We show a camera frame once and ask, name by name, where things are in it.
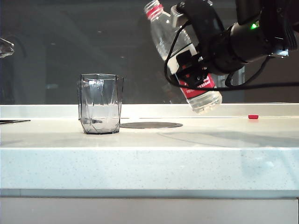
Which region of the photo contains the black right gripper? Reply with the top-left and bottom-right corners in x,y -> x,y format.
171,0 -> 244,76

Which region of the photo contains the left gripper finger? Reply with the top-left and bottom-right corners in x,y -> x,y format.
0,38 -> 15,58

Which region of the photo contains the clear plastic water bottle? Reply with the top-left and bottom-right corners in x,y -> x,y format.
143,0 -> 223,115

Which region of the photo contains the faceted grey transparent mug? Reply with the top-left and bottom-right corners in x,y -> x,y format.
77,73 -> 124,135

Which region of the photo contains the dark glass window pane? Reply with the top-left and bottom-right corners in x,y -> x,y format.
0,0 -> 299,105

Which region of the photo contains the black rectangular sink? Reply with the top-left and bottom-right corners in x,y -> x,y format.
0,119 -> 31,125

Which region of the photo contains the black round flat disc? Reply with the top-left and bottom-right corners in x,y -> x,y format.
120,121 -> 184,129

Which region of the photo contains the white cabinet front panel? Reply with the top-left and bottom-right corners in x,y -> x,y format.
0,197 -> 299,224

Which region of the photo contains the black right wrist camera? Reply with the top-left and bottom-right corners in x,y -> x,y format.
176,49 -> 211,87

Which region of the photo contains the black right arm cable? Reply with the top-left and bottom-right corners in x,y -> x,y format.
164,21 -> 299,92

